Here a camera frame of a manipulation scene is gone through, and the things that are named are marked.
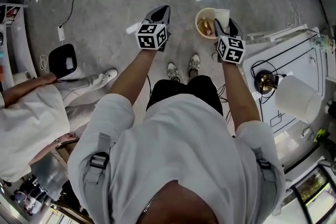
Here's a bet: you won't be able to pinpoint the white metal shelving rack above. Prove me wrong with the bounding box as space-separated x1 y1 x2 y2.
0 2 38 90

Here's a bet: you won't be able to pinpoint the grey shoulder strap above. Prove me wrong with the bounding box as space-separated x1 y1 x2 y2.
83 132 111 184
253 148 278 182

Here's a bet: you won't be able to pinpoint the person's white shirt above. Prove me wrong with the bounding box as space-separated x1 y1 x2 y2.
67 93 287 224

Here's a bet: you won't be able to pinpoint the white wooden chair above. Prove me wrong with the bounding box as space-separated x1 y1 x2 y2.
246 24 321 46

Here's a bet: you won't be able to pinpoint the white floor cable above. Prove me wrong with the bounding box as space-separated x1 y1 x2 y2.
277 0 303 27
39 54 51 74

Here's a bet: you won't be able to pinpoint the cream round waste bin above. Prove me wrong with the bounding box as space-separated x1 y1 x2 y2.
194 7 220 40

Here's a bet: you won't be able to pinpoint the red gold drink bottle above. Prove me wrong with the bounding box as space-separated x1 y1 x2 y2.
197 17 216 36

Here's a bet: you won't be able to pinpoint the person's right forearm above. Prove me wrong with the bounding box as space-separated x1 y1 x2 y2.
222 60 262 131

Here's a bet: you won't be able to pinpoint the white work table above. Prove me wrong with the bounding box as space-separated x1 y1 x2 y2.
241 27 328 140

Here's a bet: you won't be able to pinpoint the person's left forearm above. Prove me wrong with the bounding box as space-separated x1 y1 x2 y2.
109 47 160 107

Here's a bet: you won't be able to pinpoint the neon green object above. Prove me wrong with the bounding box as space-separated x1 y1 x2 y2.
313 128 330 144

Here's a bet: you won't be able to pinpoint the person's black shorts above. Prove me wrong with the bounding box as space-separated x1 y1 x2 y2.
145 75 224 116

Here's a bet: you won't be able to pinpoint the white paper cup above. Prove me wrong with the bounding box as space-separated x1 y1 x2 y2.
213 8 231 30

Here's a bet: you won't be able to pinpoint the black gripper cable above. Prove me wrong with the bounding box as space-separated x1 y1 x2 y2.
145 74 153 100
216 82 234 124

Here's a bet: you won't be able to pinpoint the person's left shoe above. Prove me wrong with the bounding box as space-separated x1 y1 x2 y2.
167 62 181 82

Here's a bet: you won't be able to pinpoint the mint green patterned flask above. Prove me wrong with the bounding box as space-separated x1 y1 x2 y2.
312 35 336 54

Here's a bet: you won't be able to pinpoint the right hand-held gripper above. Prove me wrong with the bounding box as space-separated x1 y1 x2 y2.
213 18 247 64

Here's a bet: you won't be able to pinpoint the white shade table lamp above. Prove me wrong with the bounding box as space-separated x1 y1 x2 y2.
254 69 322 124

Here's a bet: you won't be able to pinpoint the person's right shoe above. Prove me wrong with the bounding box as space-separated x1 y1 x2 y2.
188 54 201 78

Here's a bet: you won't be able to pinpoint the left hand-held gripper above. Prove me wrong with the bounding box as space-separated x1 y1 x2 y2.
135 5 173 52

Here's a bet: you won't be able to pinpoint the person's shoe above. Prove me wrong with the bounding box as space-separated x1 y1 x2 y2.
167 62 181 82
188 54 201 78

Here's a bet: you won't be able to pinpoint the black lamp power cable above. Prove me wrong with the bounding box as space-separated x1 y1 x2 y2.
250 59 289 98

